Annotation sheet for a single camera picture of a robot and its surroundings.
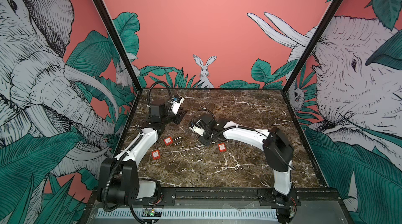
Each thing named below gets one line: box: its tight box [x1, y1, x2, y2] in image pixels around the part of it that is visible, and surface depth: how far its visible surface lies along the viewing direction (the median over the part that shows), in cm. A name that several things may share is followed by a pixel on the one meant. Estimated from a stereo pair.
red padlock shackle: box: [163, 136, 183, 147], surface depth 94 cm
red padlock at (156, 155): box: [151, 149, 161, 161], surface depth 88 cm
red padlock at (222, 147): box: [217, 142, 227, 153], surface depth 92 cm
